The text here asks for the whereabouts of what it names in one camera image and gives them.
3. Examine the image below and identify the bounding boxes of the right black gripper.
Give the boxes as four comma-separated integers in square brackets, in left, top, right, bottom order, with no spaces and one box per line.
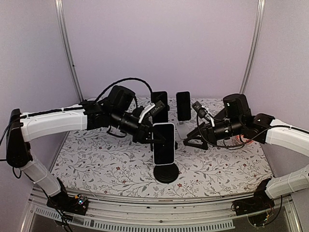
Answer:
[183,117,243,150]

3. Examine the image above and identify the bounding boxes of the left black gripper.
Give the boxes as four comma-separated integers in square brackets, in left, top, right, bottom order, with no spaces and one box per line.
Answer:
[111,108,166,144]

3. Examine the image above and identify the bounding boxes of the phone with white case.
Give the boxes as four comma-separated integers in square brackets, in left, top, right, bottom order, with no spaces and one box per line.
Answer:
[153,123,175,166]

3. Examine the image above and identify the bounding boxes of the phone with blue case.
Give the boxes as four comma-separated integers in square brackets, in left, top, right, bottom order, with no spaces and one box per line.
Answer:
[176,91,191,121]

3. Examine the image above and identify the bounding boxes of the black round-base stand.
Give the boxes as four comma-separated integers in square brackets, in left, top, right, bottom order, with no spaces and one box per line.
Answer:
[153,141,181,184]

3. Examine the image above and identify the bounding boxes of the black phone front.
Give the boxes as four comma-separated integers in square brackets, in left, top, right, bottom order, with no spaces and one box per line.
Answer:
[151,91,169,123]

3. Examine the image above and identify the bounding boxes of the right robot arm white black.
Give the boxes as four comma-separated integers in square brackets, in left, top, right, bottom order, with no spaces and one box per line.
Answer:
[183,94,309,211]

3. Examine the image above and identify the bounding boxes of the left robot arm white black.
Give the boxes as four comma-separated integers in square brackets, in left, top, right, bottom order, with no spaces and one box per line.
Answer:
[5,86,166,210]

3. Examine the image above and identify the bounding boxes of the white folding phone stand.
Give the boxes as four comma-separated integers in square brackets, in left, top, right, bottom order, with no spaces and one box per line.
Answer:
[176,121,192,140]

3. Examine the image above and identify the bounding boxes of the orange patterned white bowl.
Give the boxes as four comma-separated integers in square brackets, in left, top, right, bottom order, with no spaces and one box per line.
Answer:
[236,135,254,145]

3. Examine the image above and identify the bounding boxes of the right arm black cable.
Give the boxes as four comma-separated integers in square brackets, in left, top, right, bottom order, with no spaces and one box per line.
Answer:
[197,113,309,150]

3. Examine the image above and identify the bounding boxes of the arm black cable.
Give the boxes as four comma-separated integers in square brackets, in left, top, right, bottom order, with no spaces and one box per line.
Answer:
[197,113,309,150]
[95,77,154,102]

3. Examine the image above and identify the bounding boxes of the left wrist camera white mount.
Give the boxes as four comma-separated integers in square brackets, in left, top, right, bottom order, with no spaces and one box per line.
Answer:
[139,101,165,123]

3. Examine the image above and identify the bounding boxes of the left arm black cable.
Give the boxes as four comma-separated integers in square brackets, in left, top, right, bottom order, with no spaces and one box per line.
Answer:
[95,77,154,102]

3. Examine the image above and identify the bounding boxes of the front aluminium rail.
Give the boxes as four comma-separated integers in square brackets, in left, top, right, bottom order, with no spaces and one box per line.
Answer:
[21,187,304,232]

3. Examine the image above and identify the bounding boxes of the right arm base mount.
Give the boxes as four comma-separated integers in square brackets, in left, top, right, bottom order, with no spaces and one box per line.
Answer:
[231,178,275,216]

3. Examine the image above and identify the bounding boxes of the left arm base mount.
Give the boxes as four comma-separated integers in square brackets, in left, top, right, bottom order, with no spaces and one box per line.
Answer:
[46,178,89,216]

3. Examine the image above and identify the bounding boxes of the right aluminium frame post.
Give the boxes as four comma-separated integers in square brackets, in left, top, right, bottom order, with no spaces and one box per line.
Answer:
[239,0,266,94]

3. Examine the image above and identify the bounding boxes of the aluminium frame post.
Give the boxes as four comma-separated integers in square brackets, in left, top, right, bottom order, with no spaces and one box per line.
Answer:
[55,0,84,102]
[239,0,266,94]

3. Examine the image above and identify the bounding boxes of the left aluminium frame post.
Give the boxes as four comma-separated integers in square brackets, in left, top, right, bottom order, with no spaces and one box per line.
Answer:
[55,0,84,102]

